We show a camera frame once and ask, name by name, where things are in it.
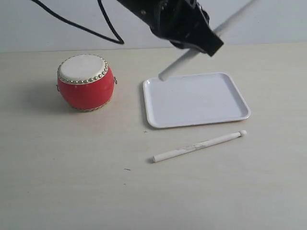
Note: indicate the white drumstick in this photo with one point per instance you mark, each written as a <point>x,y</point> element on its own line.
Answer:
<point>219,31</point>
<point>198,146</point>

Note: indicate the white rectangular tray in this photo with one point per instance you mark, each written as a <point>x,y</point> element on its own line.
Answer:
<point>191,100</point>

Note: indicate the small red drum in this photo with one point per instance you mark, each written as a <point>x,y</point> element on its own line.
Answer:
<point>86,82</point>

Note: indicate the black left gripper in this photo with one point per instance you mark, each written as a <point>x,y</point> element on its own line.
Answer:
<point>167,19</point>

